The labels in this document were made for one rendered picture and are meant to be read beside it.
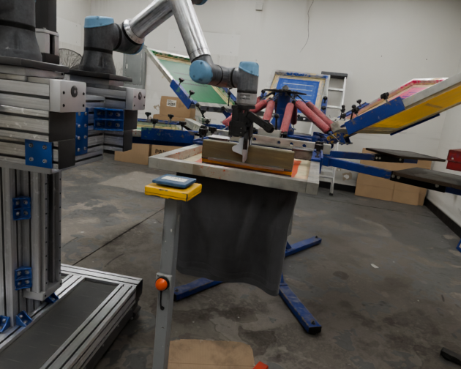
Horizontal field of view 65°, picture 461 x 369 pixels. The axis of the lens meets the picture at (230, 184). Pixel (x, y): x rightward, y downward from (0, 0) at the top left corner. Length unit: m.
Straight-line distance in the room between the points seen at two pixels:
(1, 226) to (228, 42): 5.04
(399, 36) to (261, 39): 1.98
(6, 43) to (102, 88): 0.50
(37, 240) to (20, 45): 0.74
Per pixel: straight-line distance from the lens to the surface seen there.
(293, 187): 1.18
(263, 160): 1.37
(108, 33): 1.70
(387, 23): 6.05
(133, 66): 6.59
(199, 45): 1.34
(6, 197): 1.57
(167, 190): 1.02
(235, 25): 6.16
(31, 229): 1.65
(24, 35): 1.27
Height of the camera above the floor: 1.22
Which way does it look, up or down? 13 degrees down
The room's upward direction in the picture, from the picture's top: 7 degrees clockwise
